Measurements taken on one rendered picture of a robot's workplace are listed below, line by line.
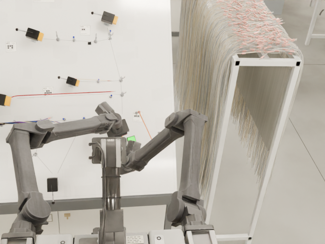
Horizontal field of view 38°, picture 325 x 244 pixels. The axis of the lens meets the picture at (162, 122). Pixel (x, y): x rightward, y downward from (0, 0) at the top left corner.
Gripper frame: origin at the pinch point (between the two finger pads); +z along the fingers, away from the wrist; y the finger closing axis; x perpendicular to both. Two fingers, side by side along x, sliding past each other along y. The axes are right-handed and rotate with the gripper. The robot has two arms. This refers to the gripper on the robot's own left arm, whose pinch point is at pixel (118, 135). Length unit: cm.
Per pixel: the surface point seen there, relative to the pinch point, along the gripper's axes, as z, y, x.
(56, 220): 31, 42, 20
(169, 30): -10, -42, -41
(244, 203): 140, -81, 28
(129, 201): 20.2, 5.0, 26.7
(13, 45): -16, 32, -55
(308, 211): 140, -122, 51
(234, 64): -7, -65, -12
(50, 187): 1.9, 37.3, 12.2
